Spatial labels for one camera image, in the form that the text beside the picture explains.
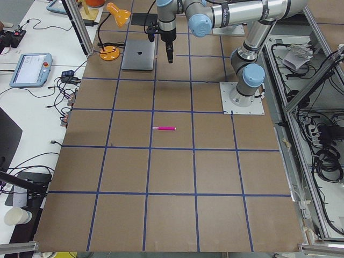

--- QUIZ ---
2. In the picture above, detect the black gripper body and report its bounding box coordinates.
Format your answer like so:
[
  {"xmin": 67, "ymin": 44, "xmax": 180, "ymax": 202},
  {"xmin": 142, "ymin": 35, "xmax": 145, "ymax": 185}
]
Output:
[{"xmin": 158, "ymin": 20, "xmax": 176, "ymax": 42}]

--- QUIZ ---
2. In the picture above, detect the pink marker pen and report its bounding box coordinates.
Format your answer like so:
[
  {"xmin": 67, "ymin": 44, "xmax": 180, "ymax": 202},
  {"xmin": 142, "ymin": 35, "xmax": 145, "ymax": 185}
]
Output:
[{"xmin": 152, "ymin": 126, "xmax": 176, "ymax": 131}]

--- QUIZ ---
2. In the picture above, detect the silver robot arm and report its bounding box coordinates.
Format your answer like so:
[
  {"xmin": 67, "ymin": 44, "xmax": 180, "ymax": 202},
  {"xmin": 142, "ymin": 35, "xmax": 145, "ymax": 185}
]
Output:
[{"xmin": 147, "ymin": 1, "xmax": 307, "ymax": 99}]

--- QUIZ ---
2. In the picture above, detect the black mousepad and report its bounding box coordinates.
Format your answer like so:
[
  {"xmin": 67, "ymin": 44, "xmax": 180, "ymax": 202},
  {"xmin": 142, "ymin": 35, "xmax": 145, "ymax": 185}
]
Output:
[{"xmin": 131, "ymin": 13, "xmax": 157, "ymax": 26}]

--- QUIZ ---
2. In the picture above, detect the silver closed laptop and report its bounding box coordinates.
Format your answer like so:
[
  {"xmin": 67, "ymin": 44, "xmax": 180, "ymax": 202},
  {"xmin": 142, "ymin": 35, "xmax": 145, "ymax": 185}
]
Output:
[{"xmin": 121, "ymin": 39, "xmax": 155, "ymax": 71}]

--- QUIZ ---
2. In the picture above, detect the orange desk lamp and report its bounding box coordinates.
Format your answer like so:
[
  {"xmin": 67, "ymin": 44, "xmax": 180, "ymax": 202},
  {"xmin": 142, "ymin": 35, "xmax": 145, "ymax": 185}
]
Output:
[{"xmin": 97, "ymin": 2, "xmax": 131, "ymax": 61}]

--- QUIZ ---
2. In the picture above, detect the black power adapter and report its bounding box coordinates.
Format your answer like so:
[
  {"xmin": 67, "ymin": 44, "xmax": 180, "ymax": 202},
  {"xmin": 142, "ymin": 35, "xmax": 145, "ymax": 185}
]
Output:
[{"xmin": 83, "ymin": 19, "xmax": 98, "ymax": 27}]

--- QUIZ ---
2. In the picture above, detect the orange cylindrical container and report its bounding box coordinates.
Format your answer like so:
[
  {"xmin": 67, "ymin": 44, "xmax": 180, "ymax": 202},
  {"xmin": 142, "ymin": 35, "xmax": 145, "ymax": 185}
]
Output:
[{"xmin": 85, "ymin": 0, "xmax": 105, "ymax": 8}]

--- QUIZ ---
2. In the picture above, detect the wooden stand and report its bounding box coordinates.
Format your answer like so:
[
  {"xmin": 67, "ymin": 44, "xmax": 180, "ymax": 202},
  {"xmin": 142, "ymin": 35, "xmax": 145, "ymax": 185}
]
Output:
[{"xmin": 78, "ymin": 0, "xmax": 99, "ymax": 21}]

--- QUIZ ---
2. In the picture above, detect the blue teach pendant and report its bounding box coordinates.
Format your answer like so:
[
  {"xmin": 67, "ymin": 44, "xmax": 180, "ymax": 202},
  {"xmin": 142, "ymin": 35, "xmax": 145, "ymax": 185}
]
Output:
[
  {"xmin": 9, "ymin": 53, "xmax": 53, "ymax": 88},
  {"xmin": 46, "ymin": 0, "xmax": 67, "ymax": 15}
]

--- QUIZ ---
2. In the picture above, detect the white paper cup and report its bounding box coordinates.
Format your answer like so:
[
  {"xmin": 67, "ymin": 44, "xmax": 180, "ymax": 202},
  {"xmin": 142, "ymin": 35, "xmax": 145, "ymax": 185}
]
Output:
[{"xmin": 4, "ymin": 207, "xmax": 32, "ymax": 226}]

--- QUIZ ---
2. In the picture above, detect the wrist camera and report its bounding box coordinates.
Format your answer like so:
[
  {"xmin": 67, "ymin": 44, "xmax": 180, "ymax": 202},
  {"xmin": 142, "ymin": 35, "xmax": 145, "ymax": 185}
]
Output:
[{"xmin": 146, "ymin": 21, "xmax": 162, "ymax": 42}]

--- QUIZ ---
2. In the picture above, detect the black lamp cable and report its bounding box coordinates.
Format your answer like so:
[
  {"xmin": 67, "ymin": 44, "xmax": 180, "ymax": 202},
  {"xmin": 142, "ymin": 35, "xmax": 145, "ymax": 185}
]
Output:
[{"xmin": 96, "ymin": 41, "xmax": 127, "ymax": 56}]

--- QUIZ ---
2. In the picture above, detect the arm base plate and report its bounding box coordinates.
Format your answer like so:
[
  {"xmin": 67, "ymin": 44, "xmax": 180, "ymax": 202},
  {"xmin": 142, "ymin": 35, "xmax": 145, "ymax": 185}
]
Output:
[
  {"xmin": 219, "ymin": 82, "xmax": 265, "ymax": 115},
  {"xmin": 212, "ymin": 24, "xmax": 245, "ymax": 37}
]

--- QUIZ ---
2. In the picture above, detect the aluminium frame post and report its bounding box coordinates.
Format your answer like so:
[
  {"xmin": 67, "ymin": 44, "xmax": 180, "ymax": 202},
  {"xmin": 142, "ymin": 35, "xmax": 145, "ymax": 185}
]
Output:
[{"xmin": 62, "ymin": 0, "xmax": 94, "ymax": 56}]

